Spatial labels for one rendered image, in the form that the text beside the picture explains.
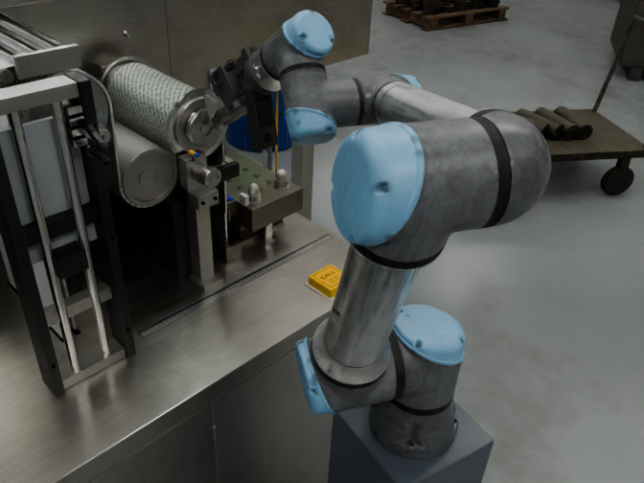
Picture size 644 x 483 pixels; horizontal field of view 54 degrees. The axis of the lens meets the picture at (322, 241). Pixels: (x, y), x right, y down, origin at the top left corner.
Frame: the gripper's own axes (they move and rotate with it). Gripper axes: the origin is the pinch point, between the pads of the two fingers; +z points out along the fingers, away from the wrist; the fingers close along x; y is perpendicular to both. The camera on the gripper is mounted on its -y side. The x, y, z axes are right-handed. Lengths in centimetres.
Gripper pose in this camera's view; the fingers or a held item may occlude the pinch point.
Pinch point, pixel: (218, 126)
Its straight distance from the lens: 126.7
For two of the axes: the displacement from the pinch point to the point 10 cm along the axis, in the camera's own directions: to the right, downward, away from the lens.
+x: -7.0, 3.7, -6.1
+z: -5.7, 2.1, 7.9
